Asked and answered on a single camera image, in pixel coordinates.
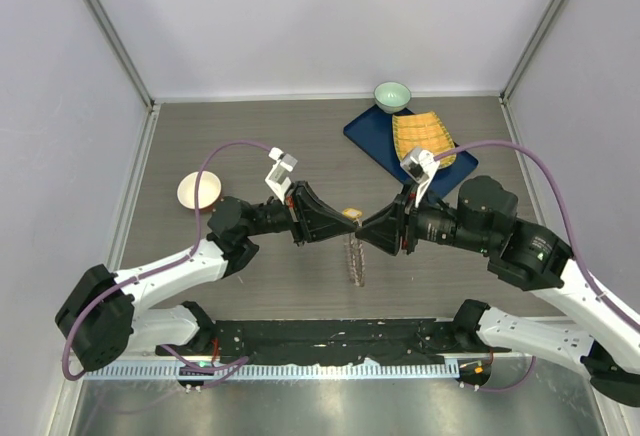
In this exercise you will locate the slotted cable duct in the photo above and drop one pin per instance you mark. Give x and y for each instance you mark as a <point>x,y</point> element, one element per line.
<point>169,370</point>

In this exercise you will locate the yellow woven bamboo tray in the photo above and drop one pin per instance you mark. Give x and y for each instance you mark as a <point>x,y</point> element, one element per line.
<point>424,130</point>

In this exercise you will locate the dark blue tray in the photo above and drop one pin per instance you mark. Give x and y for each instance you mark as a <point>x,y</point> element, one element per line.
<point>372,132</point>

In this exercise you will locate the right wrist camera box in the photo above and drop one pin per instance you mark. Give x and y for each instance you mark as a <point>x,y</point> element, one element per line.
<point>421,166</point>

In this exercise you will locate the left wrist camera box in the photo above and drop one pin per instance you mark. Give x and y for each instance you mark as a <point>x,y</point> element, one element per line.
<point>278,178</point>

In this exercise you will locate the pale green bowl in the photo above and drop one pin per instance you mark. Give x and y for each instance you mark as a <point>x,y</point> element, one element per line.
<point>392,97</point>

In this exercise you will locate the red white bowl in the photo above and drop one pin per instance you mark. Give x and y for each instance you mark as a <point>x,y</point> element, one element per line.
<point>200,193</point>

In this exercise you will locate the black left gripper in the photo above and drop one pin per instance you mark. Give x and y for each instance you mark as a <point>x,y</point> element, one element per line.
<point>312,219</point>

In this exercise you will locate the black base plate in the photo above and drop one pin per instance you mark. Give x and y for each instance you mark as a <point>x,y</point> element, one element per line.
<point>389,342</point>

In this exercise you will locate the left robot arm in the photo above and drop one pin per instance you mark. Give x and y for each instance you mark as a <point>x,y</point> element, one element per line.
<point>108,313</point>

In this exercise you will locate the yellow key tag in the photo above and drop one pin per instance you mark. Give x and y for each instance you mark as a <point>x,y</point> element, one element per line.
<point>352,214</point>

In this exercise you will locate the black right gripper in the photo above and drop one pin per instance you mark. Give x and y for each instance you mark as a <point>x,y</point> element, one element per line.
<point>384,228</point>

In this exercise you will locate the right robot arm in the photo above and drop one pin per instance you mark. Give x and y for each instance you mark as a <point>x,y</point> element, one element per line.
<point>529,257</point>

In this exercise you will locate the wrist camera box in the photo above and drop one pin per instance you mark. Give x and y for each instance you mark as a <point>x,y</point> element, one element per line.
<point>278,178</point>
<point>421,166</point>

